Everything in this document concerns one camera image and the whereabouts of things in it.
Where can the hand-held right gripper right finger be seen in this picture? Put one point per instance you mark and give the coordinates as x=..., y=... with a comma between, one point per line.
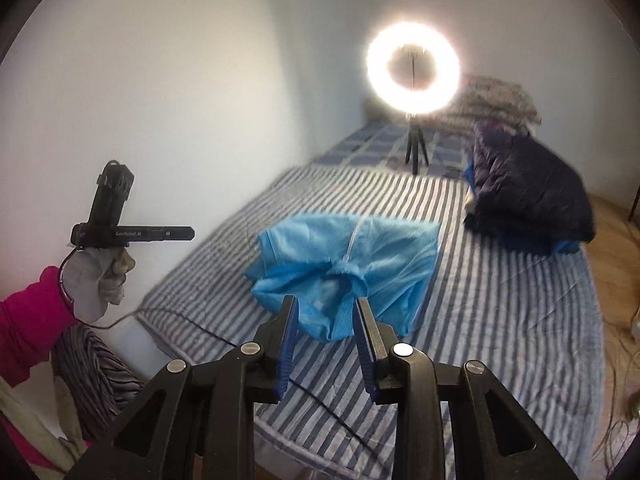
x=365, y=355

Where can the person's left hand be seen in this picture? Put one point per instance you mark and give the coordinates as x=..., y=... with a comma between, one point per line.
x=87, y=280

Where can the patterned pillow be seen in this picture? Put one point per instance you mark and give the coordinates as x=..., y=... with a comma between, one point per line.
x=495, y=97

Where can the light blue garment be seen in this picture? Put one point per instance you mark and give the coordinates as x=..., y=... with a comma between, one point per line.
x=320, y=250

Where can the blue striped blanket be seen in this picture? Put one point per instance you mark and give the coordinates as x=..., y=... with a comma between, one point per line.
x=500, y=320

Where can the black tripod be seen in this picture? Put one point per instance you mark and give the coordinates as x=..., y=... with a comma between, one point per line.
x=415, y=145

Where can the blue folded cloth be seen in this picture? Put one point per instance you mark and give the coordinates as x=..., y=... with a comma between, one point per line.
x=567, y=247

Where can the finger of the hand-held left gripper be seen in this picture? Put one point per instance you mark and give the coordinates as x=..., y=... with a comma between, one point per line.
x=175, y=234

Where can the dark navy jacket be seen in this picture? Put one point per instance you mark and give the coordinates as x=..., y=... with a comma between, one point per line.
x=530, y=185

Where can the blue checkered sheet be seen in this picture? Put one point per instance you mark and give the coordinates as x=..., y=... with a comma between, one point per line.
x=380, y=145

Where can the beige cloth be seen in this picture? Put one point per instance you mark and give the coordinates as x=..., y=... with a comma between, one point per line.
x=30, y=435

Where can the zebra striped cloth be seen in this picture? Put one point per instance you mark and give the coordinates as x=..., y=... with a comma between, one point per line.
x=95, y=370

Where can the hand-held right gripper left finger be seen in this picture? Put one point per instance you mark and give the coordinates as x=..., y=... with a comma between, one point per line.
x=287, y=345

